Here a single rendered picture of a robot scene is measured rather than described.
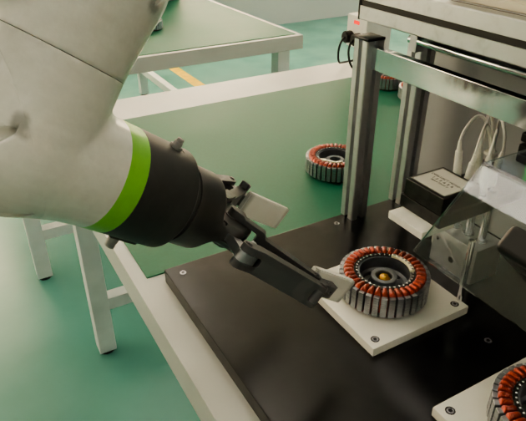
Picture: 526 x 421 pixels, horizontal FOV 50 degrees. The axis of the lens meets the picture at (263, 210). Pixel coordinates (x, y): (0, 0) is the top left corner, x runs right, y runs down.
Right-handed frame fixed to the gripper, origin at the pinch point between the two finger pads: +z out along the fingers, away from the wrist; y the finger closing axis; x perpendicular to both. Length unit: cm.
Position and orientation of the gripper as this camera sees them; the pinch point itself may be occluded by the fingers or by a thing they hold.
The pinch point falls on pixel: (305, 249)
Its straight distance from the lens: 65.0
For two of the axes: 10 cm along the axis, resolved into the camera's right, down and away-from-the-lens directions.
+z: 6.5, 2.7, 7.1
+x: 5.8, -7.8, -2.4
